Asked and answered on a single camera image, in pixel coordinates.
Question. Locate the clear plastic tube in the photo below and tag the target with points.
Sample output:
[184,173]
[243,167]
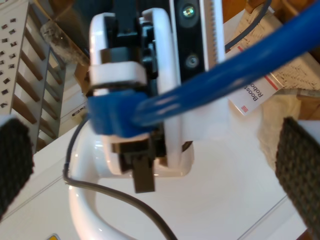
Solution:
[60,42]

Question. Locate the white perforated shelf rack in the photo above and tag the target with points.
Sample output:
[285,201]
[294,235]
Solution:
[15,37]

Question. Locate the gripper camera bar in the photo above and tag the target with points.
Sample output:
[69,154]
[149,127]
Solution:
[190,37]

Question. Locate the white card red stripe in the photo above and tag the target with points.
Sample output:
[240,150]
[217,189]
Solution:
[252,100]

